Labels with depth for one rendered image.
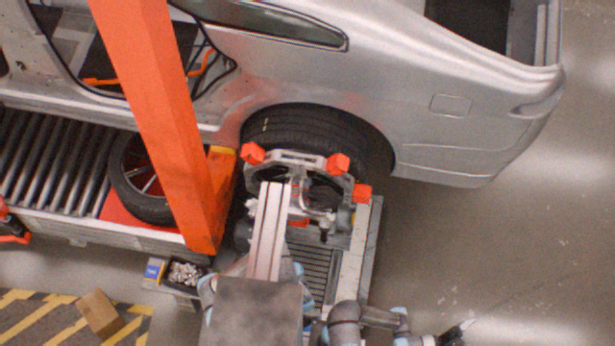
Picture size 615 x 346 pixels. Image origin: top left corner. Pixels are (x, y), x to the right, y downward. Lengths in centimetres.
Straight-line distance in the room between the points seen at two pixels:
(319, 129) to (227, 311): 144
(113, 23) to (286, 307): 95
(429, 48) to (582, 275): 212
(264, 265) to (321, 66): 114
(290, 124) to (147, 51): 123
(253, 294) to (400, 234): 239
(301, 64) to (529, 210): 214
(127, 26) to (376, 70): 116
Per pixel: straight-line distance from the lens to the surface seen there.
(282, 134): 321
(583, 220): 463
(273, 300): 198
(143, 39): 212
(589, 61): 531
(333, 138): 322
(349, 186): 329
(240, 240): 384
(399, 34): 281
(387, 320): 281
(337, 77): 293
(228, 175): 367
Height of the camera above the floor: 392
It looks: 63 degrees down
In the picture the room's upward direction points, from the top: 1 degrees clockwise
